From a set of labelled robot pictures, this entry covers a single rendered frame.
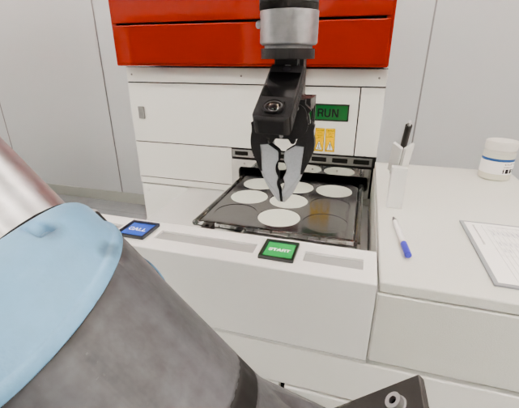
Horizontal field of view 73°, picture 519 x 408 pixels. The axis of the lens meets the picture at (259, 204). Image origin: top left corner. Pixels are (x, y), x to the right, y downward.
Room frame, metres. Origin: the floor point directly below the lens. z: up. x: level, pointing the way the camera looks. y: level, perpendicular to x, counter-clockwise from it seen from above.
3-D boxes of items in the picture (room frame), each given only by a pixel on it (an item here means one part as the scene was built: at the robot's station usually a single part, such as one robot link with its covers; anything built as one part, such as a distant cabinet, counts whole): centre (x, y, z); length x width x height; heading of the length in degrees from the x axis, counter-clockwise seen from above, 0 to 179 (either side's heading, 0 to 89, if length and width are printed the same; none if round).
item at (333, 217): (0.85, -0.08, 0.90); 0.34 x 0.34 x 0.01; 74
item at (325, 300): (0.52, 0.09, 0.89); 0.55 x 0.09 x 0.14; 74
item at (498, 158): (0.85, -0.60, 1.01); 0.07 x 0.07 x 0.10
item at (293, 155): (0.50, -0.05, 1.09); 0.06 x 0.03 x 0.09; 164
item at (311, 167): (1.06, -0.12, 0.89); 0.44 x 0.02 x 0.10; 74
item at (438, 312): (0.65, -0.42, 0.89); 0.62 x 0.35 x 0.14; 164
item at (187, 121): (1.12, 0.04, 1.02); 0.82 x 0.03 x 0.40; 74
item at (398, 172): (0.67, -0.28, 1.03); 0.06 x 0.04 x 0.13; 164
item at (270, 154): (0.51, -0.02, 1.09); 0.06 x 0.03 x 0.09; 164
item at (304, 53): (0.51, -0.04, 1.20); 0.09 x 0.08 x 0.12; 164
